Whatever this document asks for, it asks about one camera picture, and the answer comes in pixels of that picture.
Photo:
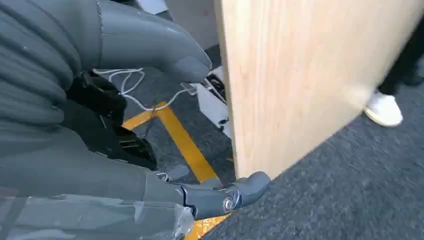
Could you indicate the person's leg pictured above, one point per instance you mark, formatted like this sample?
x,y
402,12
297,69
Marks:
x,y
402,63

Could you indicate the white power strip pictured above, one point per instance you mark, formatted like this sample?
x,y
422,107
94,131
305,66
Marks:
x,y
213,109

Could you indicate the person's white shoe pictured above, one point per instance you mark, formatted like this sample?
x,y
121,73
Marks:
x,y
384,109

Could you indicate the ribbed grey right arm sleeve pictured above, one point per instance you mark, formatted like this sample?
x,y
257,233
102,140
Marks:
x,y
33,66

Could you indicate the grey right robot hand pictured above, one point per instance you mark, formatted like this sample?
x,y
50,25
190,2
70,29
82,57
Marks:
x,y
139,36

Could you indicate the yellow floor tape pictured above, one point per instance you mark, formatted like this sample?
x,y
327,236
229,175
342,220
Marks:
x,y
185,145

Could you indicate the pale wooden desk side panel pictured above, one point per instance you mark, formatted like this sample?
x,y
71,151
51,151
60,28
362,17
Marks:
x,y
298,82

